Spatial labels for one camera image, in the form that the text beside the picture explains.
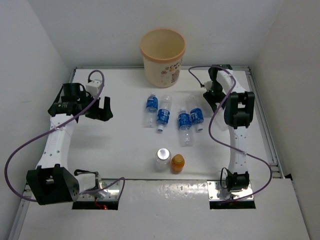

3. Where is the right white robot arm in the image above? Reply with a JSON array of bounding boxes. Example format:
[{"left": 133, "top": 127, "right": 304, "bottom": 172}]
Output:
[{"left": 203, "top": 65, "right": 255, "bottom": 192}]

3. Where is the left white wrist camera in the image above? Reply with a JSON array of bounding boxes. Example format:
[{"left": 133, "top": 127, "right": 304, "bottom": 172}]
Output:
[{"left": 85, "top": 79, "right": 103, "bottom": 97}]

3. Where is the blue label bottle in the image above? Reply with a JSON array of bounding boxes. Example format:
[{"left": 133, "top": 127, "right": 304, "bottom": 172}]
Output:
[
  {"left": 143, "top": 93, "right": 159, "bottom": 128},
  {"left": 178, "top": 107, "right": 194, "bottom": 147},
  {"left": 186, "top": 95, "right": 204, "bottom": 133},
  {"left": 156, "top": 95, "right": 173, "bottom": 133}
]

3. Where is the beige plastic waste bin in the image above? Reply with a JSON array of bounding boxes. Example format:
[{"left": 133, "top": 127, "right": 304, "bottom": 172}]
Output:
[{"left": 140, "top": 28, "right": 186, "bottom": 88}]

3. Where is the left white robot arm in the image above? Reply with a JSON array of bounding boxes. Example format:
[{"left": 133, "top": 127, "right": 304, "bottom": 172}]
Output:
[{"left": 26, "top": 79, "right": 113, "bottom": 205}]

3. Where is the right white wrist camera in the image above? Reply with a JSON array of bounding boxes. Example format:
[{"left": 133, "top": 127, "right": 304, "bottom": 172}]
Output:
[{"left": 203, "top": 80, "right": 213, "bottom": 91}]

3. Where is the orange juice bottle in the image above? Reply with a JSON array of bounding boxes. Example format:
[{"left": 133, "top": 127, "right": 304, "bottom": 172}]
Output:
[{"left": 170, "top": 154, "right": 185, "bottom": 174}]

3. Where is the metal base plate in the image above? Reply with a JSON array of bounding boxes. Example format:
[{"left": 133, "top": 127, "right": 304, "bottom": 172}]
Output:
[
  {"left": 77, "top": 178, "right": 125, "bottom": 202},
  {"left": 207, "top": 180, "right": 254, "bottom": 202}
]

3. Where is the clear unlabelled plastic bottle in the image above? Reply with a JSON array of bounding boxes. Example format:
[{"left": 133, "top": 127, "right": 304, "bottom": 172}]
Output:
[{"left": 212, "top": 102, "right": 228, "bottom": 132}]

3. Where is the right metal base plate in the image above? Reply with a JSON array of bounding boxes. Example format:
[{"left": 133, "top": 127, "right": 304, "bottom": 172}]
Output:
[{"left": 207, "top": 180, "right": 254, "bottom": 202}]

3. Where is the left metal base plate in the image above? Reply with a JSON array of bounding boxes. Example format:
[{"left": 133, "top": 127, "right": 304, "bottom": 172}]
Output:
[{"left": 77, "top": 178, "right": 125, "bottom": 202}]

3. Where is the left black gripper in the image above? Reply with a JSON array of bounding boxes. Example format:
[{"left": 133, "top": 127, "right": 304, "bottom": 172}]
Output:
[{"left": 76, "top": 90, "right": 112, "bottom": 122}]

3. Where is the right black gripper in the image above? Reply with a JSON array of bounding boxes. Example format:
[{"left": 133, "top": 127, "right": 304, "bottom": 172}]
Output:
[{"left": 204, "top": 80, "right": 228, "bottom": 113}]

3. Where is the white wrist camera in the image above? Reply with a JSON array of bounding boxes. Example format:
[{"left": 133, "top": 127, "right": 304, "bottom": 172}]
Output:
[
  {"left": 203, "top": 80, "right": 213, "bottom": 91},
  {"left": 85, "top": 79, "right": 103, "bottom": 97}
]

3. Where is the clear jar white lid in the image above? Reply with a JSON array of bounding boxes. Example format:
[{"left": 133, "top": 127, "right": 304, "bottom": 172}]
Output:
[{"left": 155, "top": 148, "right": 171, "bottom": 172}]

